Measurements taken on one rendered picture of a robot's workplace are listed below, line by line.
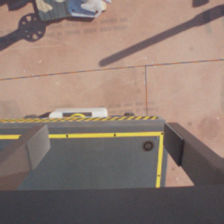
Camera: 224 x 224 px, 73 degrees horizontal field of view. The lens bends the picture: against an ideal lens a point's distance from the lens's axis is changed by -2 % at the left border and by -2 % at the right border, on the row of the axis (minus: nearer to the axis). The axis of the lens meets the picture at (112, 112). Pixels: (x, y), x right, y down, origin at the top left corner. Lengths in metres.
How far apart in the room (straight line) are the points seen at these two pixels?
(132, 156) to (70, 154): 0.22
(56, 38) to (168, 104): 0.65
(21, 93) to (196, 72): 0.91
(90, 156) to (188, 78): 0.62
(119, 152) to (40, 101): 0.52
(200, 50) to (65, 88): 0.71
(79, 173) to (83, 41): 0.59
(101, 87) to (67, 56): 0.23
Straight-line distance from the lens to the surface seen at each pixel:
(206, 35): 0.95
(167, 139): 0.16
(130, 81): 0.82
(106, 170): 0.60
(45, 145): 0.17
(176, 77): 0.88
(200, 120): 0.99
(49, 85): 0.87
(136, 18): 0.85
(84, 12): 0.83
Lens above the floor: 0.81
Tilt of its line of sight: 75 degrees down
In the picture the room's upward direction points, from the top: 176 degrees clockwise
